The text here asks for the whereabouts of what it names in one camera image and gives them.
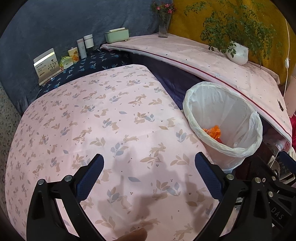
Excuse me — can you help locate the orange printed plastic bag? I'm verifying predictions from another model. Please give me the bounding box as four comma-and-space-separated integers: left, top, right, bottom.
203, 125, 222, 144

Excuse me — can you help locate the white lined trash bin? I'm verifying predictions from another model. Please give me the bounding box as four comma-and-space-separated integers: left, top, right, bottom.
183, 82, 263, 172

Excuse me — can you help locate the red garment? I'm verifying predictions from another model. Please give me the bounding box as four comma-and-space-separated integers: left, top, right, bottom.
290, 114, 296, 151

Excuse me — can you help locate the pink rabbit print tablecloth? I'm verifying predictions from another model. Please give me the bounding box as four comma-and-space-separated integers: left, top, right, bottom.
5, 65, 218, 240

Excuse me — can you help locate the black clip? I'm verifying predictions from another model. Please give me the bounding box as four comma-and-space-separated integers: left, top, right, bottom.
277, 99, 284, 111

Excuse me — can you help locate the white open book box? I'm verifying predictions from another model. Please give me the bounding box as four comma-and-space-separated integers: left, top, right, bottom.
33, 48, 61, 86

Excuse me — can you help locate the green white small packet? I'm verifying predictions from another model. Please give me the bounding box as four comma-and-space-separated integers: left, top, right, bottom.
59, 56, 74, 70

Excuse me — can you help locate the pink dotted shelf cloth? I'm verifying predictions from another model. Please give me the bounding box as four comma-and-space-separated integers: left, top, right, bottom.
101, 34, 292, 144

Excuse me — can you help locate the navy floral cloth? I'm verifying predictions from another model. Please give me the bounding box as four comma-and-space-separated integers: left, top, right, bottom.
37, 49, 132, 97

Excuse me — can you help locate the small orange printed can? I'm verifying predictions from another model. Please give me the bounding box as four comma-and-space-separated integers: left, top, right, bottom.
68, 47, 79, 63

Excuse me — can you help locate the tall white bottle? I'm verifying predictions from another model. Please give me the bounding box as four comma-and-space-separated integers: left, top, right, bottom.
77, 39, 87, 59

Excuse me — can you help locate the yellow curtain backdrop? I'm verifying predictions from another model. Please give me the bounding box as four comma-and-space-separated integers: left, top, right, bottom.
169, 1, 295, 85

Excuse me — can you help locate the white jar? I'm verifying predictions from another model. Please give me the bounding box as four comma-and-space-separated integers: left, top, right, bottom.
83, 34, 94, 49

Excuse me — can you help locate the mint green box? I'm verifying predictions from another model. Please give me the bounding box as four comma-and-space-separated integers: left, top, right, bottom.
105, 28, 130, 43

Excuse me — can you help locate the green plant in white pot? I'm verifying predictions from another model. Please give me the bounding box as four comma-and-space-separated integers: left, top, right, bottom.
184, 1, 283, 65

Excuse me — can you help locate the blue curtain backdrop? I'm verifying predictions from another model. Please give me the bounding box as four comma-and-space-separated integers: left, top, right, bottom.
1, 0, 158, 113

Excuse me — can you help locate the glass vase with pink flowers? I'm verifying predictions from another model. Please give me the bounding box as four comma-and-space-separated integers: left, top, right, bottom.
151, 1, 176, 38

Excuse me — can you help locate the white cable with switch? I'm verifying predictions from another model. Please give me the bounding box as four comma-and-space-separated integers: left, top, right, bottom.
282, 18, 291, 98

